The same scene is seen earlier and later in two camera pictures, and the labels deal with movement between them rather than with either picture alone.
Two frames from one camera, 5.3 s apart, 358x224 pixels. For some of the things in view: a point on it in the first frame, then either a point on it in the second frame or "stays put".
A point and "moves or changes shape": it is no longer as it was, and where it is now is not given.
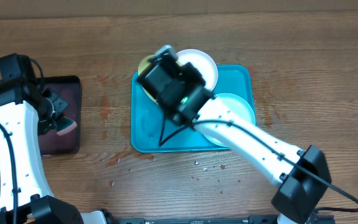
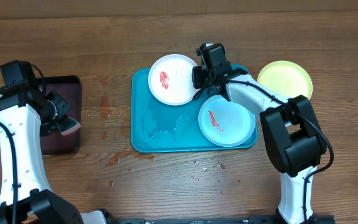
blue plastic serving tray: (152, 130) stays put
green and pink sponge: (64, 125) stays put
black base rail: (265, 219) stays put
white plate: (202, 63) moves or changes shape
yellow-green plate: (142, 63) to (289, 78)
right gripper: (194, 76) to (196, 78)
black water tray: (68, 87) stays put
